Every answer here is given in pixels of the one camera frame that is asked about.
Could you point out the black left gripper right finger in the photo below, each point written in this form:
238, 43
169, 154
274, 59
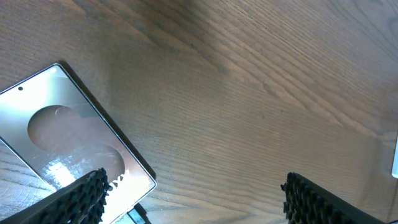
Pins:
308, 203

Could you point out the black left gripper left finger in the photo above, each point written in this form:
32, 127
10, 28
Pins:
82, 201

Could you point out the bronze Galaxy smartphone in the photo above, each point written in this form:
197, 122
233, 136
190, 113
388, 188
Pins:
50, 123

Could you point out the white power strip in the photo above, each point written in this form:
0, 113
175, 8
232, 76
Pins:
394, 171

